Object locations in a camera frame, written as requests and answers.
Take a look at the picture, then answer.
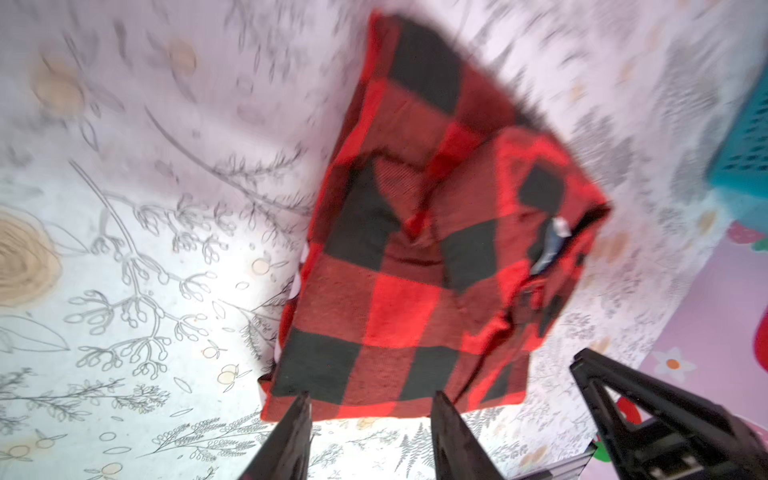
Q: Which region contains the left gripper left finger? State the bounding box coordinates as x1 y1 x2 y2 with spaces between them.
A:
239 392 312 480

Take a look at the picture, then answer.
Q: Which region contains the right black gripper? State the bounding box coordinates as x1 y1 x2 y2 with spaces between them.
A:
570 349 767 479

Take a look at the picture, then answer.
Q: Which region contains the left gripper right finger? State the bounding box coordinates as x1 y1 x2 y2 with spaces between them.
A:
430 391 503 480

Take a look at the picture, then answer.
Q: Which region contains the red black plaid shirt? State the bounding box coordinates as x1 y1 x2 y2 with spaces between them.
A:
260 12 611 422

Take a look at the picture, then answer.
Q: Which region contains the teal plastic basket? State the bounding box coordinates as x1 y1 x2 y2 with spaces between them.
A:
707 69 767 233

